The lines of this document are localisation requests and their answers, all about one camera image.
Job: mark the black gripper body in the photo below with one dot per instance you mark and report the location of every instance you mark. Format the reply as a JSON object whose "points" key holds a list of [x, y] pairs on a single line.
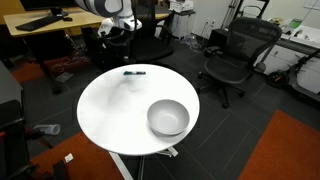
{"points": [[116, 38]]}

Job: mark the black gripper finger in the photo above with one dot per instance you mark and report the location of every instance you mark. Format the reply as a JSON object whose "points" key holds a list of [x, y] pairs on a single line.
{"points": [[117, 56], [126, 54]]}

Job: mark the teal whiteboard marker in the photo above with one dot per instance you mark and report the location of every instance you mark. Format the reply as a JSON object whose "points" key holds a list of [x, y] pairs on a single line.
{"points": [[134, 73]]}

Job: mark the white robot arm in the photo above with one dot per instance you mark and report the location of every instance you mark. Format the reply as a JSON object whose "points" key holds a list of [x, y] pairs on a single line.
{"points": [[100, 6]]}

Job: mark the white round bowl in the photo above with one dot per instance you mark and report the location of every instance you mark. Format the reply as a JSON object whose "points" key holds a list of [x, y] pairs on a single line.
{"points": [[168, 116]]}

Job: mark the black computer tower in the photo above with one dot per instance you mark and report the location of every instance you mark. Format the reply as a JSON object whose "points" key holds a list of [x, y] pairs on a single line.
{"points": [[93, 50]]}

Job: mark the black padded office chair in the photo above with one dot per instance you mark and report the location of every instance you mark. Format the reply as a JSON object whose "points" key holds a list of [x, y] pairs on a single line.
{"points": [[151, 48]]}

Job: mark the black computer mouse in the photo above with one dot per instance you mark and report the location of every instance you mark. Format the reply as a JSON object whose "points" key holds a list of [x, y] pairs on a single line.
{"points": [[67, 19]]}

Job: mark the grey flat floor box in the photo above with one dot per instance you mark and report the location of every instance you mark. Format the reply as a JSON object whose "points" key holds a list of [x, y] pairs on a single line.
{"points": [[64, 77]]}

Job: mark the white low cabinet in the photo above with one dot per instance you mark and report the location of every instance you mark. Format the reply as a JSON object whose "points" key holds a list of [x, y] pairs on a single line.
{"points": [[183, 25]]}

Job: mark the clear plastic bag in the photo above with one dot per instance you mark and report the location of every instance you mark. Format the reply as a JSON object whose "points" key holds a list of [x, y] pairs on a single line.
{"points": [[192, 41]]}

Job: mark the light wooden desk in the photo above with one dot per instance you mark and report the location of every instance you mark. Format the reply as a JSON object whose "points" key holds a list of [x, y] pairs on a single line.
{"points": [[50, 21]]}

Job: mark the black computer monitor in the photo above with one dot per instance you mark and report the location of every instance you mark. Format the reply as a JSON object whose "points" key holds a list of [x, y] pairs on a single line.
{"points": [[46, 3]]}

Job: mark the black keyboard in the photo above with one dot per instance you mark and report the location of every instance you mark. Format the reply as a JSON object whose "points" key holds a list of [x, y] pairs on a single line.
{"points": [[38, 23]]}

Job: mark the clear plastic cup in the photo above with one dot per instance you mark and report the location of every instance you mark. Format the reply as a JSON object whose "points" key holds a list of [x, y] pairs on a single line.
{"points": [[48, 129]]}

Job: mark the black mesh office chair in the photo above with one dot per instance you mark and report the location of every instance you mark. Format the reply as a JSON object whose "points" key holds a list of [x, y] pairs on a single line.
{"points": [[226, 68]]}

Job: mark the white table base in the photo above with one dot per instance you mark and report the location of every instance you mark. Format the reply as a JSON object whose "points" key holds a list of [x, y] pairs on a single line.
{"points": [[118, 163]]}

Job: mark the grey cabinet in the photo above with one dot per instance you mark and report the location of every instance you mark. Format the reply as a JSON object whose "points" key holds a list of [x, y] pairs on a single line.
{"points": [[8, 83]]}

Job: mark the small white card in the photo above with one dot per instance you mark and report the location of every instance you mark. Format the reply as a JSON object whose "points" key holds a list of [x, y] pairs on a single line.
{"points": [[68, 158]]}

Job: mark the black tripod stand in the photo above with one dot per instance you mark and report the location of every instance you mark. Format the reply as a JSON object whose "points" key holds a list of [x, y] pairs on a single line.
{"points": [[253, 8]]}

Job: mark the black electric scooter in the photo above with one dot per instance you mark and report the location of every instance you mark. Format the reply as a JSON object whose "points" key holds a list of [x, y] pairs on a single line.
{"points": [[293, 75]]}

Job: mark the green box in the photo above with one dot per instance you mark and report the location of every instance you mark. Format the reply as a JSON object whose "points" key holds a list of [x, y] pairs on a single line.
{"points": [[295, 23]]}

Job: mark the long white workbench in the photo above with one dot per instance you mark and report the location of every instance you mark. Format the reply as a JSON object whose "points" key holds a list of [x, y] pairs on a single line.
{"points": [[300, 41]]}

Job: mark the black box by wall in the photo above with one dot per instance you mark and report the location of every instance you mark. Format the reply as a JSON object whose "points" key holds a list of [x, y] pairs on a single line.
{"points": [[218, 38]]}

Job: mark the black chair frame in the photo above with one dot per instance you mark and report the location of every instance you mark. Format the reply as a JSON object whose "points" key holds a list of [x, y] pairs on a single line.
{"points": [[13, 146]]}

